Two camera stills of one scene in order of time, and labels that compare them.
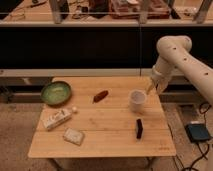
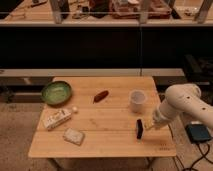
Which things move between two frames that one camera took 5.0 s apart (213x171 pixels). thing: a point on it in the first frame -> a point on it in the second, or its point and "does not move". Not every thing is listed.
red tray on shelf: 130,9 does not move
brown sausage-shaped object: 97,97 does not move
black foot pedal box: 197,132 does not move
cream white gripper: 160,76 -> 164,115
